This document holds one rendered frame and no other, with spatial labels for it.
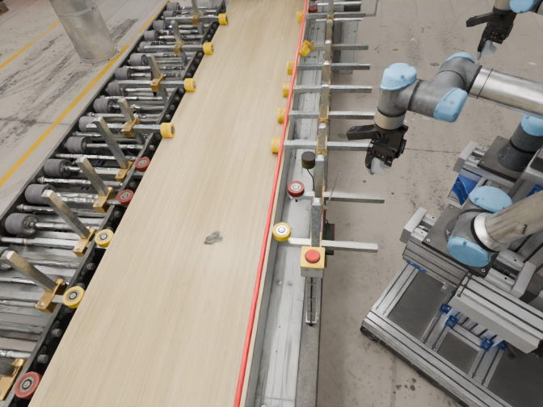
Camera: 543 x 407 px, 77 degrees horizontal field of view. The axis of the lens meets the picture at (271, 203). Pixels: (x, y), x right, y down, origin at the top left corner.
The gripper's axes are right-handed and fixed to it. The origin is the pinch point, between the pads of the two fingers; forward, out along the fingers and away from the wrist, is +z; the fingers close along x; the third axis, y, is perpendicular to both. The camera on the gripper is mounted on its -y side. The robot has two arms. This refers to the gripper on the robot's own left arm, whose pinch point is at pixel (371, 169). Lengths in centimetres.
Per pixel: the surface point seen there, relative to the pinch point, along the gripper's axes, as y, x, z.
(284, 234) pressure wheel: -25, -17, 41
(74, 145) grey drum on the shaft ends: -170, -44, 48
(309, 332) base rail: 4, -37, 62
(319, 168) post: -26.0, 8.8, 22.3
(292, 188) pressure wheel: -39, 6, 41
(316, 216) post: -12.1, -11.9, 22.4
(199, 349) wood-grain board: -17, -71, 42
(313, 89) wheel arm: -76, 70, 37
